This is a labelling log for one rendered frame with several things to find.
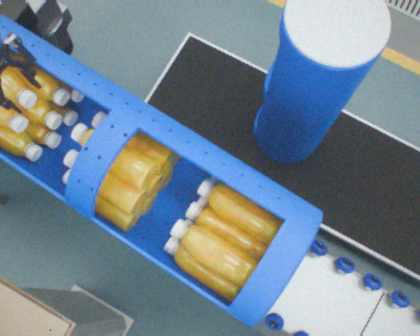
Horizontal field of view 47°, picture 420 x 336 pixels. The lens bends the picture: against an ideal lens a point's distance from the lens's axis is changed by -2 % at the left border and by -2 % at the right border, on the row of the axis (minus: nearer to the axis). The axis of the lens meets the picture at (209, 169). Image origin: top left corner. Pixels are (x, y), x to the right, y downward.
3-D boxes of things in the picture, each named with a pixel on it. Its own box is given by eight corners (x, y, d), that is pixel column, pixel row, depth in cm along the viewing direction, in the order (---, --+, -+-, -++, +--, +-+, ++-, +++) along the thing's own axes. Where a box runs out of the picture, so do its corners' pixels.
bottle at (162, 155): (154, 181, 106) (89, 139, 108) (169, 169, 111) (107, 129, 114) (165, 156, 102) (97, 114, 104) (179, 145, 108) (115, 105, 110)
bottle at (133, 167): (161, 166, 105) (96, 124, 108) (155, 161, 98) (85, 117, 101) (144, 193, 105) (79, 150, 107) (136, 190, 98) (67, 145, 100)
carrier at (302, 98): (326, 111, 212) (263, 93, 214) (399, -10, 127) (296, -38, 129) (310, 172, 205) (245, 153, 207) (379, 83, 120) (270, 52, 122)
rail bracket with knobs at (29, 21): (22, 47, 137) (8, 27, 127) (3, 35, 138) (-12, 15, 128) (44, 21, 139) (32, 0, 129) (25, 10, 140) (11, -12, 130)
